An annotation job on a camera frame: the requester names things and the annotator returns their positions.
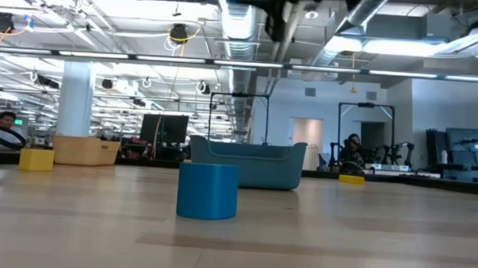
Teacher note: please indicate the long yellow block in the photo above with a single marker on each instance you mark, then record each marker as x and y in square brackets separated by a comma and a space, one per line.
[351, 179]

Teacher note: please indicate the blue cylinder block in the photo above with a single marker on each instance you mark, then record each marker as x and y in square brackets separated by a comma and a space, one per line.
[207, 191]

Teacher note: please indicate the yellow cube block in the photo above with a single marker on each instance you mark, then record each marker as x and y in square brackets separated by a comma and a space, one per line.
[36, 160]

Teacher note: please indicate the person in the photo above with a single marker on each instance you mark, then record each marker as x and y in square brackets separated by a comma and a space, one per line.
[6, 120]
[351, 149]

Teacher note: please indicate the black background robot arms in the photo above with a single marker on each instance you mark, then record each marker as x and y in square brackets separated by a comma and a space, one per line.
[400, 153]

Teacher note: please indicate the dark teal plastic bin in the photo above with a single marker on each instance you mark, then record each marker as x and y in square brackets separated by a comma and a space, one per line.
[245, 166]

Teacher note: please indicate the black cabinet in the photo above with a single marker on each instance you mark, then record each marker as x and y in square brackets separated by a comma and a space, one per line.
[434, 146]

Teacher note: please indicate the black monitor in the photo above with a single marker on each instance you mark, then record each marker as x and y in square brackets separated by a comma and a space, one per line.
[164, 128]

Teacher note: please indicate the white bottle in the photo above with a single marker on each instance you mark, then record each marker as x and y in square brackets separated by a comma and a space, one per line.
[444, 157]

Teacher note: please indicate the long LED light bar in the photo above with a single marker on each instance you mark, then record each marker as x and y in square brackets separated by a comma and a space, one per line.
[97, 55]

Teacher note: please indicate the white pillar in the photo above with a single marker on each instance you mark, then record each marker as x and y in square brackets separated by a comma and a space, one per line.
[75, 98]

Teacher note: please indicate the tan plastic bin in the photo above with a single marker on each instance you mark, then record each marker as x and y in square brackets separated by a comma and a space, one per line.
[84, 151]

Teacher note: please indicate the green exit sign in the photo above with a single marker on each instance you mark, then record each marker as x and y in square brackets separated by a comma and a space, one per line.
[19, 122]

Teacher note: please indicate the dark curved tube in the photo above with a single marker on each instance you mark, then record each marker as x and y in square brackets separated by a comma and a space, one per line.
[0, 137]

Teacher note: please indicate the silver ventilation duct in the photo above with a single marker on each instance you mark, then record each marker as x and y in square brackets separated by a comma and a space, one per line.
[239, 29]
[365, 10]

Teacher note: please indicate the black gantry frame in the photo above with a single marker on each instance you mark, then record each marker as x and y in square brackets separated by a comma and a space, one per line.
[240, 95]
[365, 104]

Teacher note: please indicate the dark wall screen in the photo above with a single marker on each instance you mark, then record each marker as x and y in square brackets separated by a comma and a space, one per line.
[465, 144]

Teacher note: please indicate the black aluminium table frame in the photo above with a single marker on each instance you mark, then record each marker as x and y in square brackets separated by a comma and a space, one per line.
[443, 185]

